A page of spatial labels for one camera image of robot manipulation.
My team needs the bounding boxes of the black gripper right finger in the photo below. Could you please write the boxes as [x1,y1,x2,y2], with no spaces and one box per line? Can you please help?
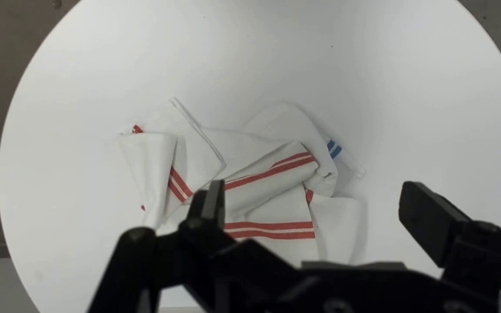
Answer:
[398,179,501,313]

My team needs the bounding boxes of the white towel blue stripes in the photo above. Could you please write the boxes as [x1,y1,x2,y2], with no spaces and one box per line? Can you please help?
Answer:
[240,101,367,183]

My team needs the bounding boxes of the white towel red stripes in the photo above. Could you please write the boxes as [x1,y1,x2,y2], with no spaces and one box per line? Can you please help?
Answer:
[116,94,369,258]

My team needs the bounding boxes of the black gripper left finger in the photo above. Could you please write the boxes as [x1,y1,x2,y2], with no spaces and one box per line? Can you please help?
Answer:
[85,179,299,313]

